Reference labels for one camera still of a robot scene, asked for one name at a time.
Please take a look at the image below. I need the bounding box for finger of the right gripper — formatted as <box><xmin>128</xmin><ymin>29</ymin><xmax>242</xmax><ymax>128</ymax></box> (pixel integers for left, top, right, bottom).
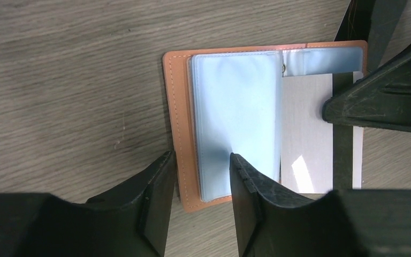
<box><xmin>334</xmin><ymin>0</ymin><xmax>408</xmax><ymax>72</ymax></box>
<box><xmin>322</xmin><ymin>44</ymin><xmax>411</xmax><ymax>132</ymax></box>

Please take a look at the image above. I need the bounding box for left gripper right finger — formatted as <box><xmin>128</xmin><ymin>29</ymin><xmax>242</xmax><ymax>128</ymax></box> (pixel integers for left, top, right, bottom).
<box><xmin>230</xmin><ymin>154</ymin><xmax>411</xmax><ymax>256</ymax></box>

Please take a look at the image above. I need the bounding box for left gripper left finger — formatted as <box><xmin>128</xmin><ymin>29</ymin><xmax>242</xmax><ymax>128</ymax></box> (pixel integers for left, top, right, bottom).
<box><xmin>0</xmin><ymin>151</ymin><xmax>176</xmax><ymax>256</ymax></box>

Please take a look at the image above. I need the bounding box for brown leather card holder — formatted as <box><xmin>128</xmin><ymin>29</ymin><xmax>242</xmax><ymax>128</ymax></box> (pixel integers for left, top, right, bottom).
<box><xmin>163</xmin><ymin>40</ymin><xmax>367</xmax><ymax>213</ymax></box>

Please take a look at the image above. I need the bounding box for white credit card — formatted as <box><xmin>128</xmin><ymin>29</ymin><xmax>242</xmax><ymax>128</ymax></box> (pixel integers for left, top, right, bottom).
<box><xmin>280</xmin><ymin>72</ymin><xmax>363</xmax><ymax>194</ymax></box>

